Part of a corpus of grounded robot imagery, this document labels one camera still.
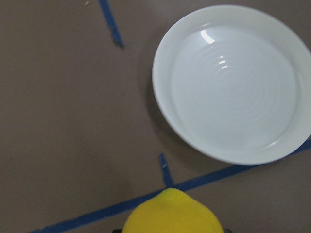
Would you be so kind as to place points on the yellow lemon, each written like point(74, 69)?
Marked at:
point(172, 211)

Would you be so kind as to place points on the white plate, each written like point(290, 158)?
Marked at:
point(235, 84)

